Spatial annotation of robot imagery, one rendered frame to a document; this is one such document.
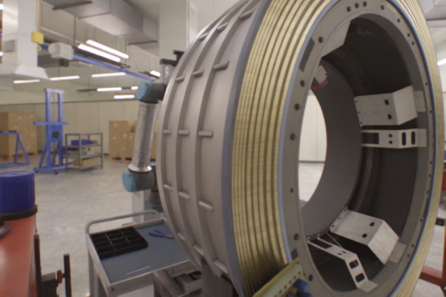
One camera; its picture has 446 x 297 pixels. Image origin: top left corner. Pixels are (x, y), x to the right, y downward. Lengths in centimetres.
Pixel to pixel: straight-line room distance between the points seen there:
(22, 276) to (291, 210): 59
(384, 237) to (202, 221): 94
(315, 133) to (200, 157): 827
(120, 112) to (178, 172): 1030
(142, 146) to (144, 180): 24
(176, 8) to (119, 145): 518
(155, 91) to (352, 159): 121
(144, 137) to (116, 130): 806
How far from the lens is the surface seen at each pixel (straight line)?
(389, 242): 146
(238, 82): 52
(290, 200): 67
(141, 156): 176
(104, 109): 1152
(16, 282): 68
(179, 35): 642
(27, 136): 1274
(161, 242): 148
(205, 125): 67
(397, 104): 150
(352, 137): 160
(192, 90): 80
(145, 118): 169
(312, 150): 891
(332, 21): 84
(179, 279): 222
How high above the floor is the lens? 127
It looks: 1 degrees down
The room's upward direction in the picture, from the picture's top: straight up
